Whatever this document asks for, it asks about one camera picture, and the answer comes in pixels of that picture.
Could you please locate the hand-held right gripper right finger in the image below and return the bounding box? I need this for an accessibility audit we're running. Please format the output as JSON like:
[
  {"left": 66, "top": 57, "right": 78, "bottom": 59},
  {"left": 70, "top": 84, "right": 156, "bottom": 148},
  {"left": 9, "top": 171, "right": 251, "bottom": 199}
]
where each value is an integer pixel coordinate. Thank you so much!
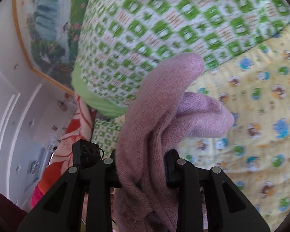
[{"left": 163, "top": 149, "right": 271, "bottom": 232}]

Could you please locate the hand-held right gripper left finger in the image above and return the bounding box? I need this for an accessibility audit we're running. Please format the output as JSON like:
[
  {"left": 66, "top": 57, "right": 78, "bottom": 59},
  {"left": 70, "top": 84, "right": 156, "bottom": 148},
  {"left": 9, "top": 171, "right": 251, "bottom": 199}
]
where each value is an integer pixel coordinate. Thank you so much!
[{"left": 17, "top": 148, "right": 122, "bottom": 232}]

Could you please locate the pink knit sweater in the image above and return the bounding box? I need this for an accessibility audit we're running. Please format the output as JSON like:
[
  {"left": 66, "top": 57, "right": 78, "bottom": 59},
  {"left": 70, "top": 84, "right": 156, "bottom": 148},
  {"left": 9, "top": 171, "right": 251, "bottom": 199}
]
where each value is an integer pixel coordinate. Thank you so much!
[{"left": 113, "top": 53, "right": 235, "bottom": 232}]

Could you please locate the small green patterned pillow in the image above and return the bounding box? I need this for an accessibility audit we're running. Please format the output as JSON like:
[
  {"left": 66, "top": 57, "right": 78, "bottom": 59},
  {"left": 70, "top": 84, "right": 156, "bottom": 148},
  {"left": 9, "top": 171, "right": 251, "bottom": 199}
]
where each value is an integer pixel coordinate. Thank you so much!
[{"left": 90, "top": 117, "right": 123, "bottom": 159}]

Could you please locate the orange floral blanket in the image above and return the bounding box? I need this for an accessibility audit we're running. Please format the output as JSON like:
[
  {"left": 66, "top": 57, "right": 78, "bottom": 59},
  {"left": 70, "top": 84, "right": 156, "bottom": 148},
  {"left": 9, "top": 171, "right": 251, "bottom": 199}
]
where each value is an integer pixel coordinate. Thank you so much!
[{"left": 30, "top": 94, "right": 97, "bottom": 209}]

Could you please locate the white cabinet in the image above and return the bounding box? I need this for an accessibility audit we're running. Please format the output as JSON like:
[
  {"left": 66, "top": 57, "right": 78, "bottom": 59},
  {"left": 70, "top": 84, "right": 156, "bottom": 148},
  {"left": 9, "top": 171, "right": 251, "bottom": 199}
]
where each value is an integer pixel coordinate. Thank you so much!
[{"left": 32, "top": 100, "right": 74, "bottom": 148}]

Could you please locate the magenta cloth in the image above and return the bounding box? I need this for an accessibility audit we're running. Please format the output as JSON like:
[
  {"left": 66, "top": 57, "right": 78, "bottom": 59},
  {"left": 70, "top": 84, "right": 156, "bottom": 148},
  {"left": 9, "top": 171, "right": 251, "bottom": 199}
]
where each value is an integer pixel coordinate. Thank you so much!
[{"left": 30, "top": 187, "right": 45, "bottom": 210}]

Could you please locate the dark red cloth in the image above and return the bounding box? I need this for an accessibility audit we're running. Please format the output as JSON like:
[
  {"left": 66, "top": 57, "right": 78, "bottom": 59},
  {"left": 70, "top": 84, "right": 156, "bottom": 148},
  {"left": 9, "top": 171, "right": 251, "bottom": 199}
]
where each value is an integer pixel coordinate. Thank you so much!
[{"left": 0, "top": 186, "right": 28, "bottom": 232}]

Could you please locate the yellow bear print bedsheet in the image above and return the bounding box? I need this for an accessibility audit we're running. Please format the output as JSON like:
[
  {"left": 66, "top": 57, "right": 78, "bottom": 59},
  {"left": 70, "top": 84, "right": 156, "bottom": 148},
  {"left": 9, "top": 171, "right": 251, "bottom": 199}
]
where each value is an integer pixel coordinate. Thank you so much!
[{"left": 175, "top": 22, "right": 290, "bottom": 232}]

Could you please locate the green checked patterned pillow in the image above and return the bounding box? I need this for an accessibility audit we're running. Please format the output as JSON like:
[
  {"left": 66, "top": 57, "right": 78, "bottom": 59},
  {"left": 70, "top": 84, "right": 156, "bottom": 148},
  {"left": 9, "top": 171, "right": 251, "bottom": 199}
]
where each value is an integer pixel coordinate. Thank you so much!
[{"left": 71, "top": 0, "right": 290, "bottom": 118}]

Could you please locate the landscape wall poster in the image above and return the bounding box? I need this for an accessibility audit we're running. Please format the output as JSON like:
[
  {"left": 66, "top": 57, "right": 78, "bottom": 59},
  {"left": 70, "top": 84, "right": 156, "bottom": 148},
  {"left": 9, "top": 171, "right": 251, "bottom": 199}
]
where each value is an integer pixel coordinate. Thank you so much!
[{"left": 12, "top": 0, "right": 97, "bottom": 95}]

